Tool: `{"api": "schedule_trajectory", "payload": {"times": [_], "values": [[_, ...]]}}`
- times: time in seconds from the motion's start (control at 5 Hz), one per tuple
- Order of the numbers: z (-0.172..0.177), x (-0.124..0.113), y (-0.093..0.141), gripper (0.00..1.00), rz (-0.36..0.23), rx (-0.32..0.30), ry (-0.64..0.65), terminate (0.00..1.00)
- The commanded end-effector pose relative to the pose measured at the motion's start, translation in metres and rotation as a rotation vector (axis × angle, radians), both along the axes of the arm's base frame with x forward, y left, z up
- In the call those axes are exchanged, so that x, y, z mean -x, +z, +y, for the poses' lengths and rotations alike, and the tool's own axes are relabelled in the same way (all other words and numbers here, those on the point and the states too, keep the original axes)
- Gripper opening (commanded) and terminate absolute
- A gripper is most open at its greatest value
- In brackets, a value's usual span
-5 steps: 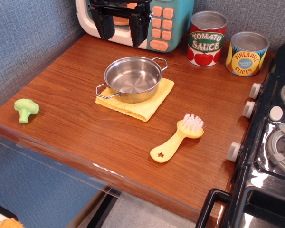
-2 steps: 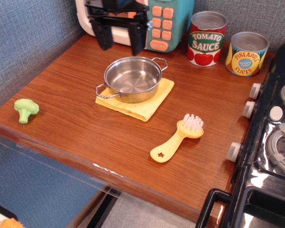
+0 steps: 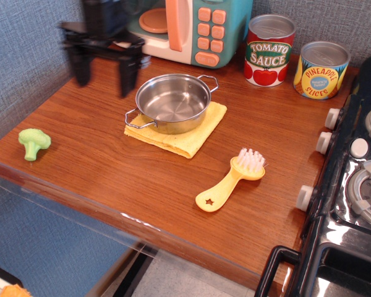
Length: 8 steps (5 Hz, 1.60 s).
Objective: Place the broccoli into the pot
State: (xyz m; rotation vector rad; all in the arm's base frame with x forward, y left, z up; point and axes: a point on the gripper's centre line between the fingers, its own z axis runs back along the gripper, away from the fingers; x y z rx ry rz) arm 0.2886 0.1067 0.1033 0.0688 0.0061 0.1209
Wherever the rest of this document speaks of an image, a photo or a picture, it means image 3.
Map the orange fuzzy object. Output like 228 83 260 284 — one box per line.
0 284 32 297

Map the yellow folded cloth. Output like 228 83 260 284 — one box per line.
124 102 228 158

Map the green toy broccoli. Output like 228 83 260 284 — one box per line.
18 128 51 161

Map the black toy stove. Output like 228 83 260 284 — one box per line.
255 57 371 296

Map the toy microwave teal and white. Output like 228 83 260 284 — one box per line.
121 1 253 69

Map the tomato sauce can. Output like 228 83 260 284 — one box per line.
244 14 296 87

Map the stainless steel pot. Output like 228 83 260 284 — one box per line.
124 74 219 135

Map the yellow dish brush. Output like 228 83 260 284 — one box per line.
195 148 266 213

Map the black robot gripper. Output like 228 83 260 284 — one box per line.
60 1 145 98

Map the pineapple slices can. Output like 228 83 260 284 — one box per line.
293 41 351 100

